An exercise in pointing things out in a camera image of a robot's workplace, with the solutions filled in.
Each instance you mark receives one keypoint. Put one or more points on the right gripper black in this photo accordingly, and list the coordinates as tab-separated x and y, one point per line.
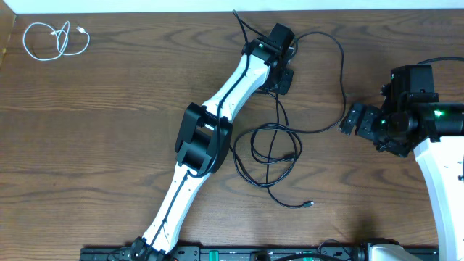
370	113

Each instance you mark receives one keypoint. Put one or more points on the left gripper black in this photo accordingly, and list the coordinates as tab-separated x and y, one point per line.
284	88

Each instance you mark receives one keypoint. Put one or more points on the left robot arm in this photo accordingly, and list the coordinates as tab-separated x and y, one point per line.
205	135

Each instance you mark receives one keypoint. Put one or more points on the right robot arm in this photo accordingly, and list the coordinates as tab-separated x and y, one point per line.
412	119

